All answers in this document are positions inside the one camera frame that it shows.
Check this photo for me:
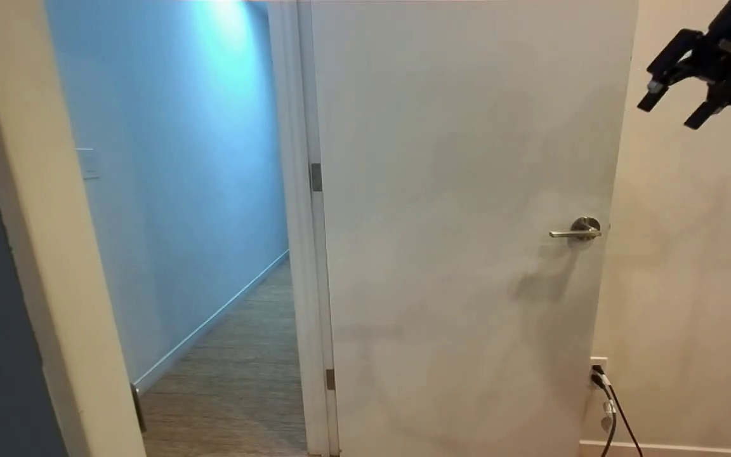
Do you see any white interior door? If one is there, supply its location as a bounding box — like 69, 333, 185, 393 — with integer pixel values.
298, 0, 642, 457

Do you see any cream door jamb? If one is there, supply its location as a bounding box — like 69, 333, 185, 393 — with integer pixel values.
0, 0, 149, 457

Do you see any white plug adapter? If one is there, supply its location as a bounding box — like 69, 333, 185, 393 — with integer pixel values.
599, 398, 621, 436

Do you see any white room baseboard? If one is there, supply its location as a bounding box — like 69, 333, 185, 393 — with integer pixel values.
577, 436, 731, 457

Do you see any hallway baseboard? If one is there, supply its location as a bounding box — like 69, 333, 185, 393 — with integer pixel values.
129, 247, 293, 395

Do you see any dark strike plate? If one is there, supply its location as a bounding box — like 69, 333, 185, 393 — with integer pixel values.
129, 384, 149, 434

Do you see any silver lever door handle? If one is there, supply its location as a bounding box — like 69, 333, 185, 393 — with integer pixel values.
549, 216, 605, 243

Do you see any black power cable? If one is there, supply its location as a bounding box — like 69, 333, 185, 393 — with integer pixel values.
590, 362, 648, 457

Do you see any white hinge-side door frame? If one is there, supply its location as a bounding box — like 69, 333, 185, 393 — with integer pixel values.
263, 0, 342, 457

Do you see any white light switch plate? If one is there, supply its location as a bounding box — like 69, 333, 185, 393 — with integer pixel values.
76, 144, 104, 182

